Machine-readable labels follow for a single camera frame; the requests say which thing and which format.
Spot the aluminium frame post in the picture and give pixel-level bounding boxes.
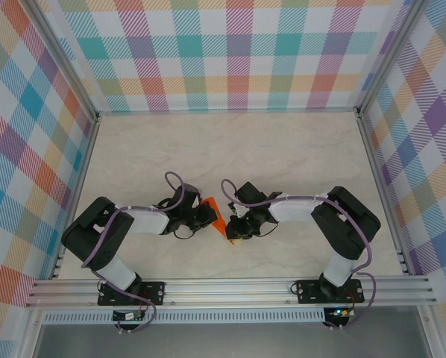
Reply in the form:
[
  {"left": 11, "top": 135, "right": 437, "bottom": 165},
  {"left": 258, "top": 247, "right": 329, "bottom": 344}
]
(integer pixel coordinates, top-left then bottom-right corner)
[
  {"left": 357, "top": 0, "right": 429, "bottom": 119},
  {"left": 28, "top": 0, "right": 99, "bottom": 122}
]

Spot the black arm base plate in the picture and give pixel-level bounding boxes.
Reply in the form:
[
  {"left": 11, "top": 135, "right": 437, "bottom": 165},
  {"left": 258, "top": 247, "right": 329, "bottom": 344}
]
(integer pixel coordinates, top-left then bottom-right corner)
[
  {"left": 97, "top": 281, "right": 167, "bottom": 307},
  {"left": 296, "top": 277, "right": 365, "bottom": 305}
]

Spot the purple cable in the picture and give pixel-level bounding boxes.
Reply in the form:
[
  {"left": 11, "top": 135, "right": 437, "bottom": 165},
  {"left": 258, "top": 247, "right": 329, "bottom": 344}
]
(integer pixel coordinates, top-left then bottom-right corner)
[
  {"left": 81, "top": 171, "right": 186, "bottom": 335},
  {"left": 220, "top": 178, "right": 380, "bottom": 331}
]

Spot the aluminium side rail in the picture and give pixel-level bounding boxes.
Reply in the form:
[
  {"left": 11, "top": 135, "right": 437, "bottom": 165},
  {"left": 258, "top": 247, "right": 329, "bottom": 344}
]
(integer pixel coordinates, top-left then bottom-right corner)
[
  {"left": 49, "top": 113, "right": 101, "bottom": 280},
  {"left": 358, "top": 111, "right": 411, "bottom": 276}
]

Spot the grey metal panel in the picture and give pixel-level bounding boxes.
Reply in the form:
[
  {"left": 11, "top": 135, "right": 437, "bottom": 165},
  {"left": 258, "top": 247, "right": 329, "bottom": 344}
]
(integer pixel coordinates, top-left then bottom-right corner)
[{"left": 32, "top": 322, "right": 433, "bottom": 358}]

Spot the black circuit board white label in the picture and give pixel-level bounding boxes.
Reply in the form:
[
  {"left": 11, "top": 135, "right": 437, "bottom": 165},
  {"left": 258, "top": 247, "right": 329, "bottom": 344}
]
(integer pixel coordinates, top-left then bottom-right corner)
[{"left": 112, "top": 309, "right": 146, "bottom": 322}]

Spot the aluminium frame crossbar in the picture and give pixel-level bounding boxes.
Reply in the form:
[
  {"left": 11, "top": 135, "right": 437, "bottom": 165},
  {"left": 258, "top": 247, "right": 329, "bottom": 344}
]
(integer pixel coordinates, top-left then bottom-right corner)
[{"left": 95, "top": 107, "right": 362, "bottom": 116}]

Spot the long aluminium mounting rail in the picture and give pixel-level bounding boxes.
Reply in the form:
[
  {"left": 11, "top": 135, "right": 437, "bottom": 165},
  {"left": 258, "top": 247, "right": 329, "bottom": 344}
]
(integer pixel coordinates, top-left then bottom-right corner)
[{"left": 25, "top": 274, "right": 439, "bottom": 309}]

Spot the small circuit board green light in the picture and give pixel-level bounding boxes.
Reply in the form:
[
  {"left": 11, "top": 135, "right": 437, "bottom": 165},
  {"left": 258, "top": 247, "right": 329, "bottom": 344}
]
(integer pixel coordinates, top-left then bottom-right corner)
[{"left": 329, "top": 307, "right": 357, "bottom": 320}]

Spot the slotted grey cable duct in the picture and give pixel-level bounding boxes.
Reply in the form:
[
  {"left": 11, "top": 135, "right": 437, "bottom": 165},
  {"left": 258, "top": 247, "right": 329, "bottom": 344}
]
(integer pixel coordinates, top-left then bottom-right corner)
[{"left": 43, "top": 307, "right": 327, "bottom": 324}]

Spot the orange paper sheet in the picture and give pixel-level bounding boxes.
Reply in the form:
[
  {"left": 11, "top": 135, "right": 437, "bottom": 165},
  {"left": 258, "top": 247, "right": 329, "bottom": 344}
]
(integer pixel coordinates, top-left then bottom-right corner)
[{"left": 199, "top": 196, "right": 235, "bottom": 247}]

